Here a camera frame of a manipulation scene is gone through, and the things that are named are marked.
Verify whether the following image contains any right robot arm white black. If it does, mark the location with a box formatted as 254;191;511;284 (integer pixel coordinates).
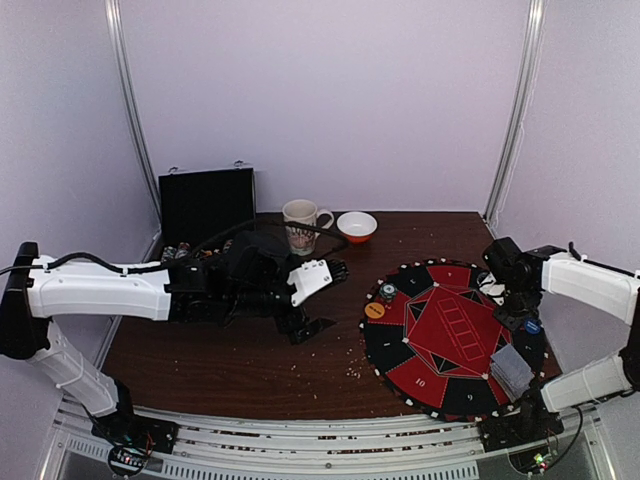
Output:
481;237;639;445

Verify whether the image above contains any red black poker mat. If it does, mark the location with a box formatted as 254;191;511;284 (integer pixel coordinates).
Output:
359;258;547;421

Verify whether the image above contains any left aluminium frame post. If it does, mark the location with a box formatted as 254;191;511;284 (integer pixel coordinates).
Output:
103;0;162;236

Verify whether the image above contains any deck of playing cards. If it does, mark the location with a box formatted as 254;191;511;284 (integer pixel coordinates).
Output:
490;344;534;402

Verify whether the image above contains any stack of poker chips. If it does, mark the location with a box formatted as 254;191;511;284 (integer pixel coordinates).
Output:
378;282;398;303

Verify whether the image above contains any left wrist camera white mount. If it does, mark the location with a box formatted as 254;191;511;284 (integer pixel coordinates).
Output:
286;260;333;307

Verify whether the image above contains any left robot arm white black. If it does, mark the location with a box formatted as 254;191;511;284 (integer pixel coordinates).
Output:
1;220;348;447

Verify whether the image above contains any orange big blind button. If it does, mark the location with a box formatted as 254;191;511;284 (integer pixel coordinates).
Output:
364;302;386;320

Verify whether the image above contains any aluminium front rail base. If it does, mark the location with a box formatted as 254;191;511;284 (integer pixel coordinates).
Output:
42;392;619;480

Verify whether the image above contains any orange white ceramic bowl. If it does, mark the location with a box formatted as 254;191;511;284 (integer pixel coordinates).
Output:
337;211;378;244

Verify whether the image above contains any blue small blind button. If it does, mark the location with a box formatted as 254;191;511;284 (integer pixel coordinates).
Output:
523;319;542;335

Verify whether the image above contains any white floral ceramic mug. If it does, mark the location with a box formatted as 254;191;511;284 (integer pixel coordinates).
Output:
282;199;335;256

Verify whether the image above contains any aluminium frame post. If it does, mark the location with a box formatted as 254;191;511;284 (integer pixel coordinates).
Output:
103;0;162;236
483;0;546;232

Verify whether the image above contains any right aluminium frame post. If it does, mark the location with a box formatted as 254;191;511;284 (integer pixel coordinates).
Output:
483;0;546;232

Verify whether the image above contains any black poker chip case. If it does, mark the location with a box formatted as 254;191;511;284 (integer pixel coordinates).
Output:
159;168;256;249

